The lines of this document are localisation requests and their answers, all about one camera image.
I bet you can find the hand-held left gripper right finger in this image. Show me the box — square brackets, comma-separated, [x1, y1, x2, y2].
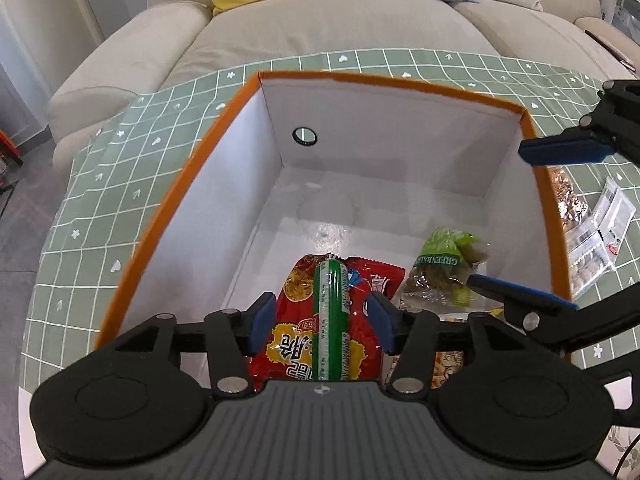
[366, 291, 566, 396]

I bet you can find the clear packet with white label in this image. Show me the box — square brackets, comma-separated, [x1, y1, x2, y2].
[590, 177, 637, 271]

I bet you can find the remote control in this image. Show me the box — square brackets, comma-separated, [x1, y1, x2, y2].
[584, 30, 638, 73]

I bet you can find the green sausage stick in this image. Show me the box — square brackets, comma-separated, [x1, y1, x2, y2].
[313, 256, 358, 382]

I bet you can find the large red snack packet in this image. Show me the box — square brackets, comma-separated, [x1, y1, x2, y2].
[247, 254, 407, 395]

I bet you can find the white door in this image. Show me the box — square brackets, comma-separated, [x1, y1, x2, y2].
[0, 0, 106, 61]

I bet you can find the beige sofa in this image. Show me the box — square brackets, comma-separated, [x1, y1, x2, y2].
[47, 0, 640, 171]

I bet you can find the orange cardboard box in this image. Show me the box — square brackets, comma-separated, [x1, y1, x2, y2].
[94, 71, 581, 396]

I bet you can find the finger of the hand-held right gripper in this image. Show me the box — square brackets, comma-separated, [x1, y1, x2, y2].
[466, 274, 640, 357]
[518, 79, 640, 167]

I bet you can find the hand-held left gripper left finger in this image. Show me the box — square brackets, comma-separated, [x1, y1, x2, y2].
[95, 291, 277, 396]

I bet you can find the green checked tablecloth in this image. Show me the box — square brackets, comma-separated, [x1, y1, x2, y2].
[37, 49, 640, 376]

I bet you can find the green candy bag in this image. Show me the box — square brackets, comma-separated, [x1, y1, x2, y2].
[399, 226, 491, 311]

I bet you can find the mixed nut packet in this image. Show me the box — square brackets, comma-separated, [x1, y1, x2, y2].
[547, 167, 593, 233]

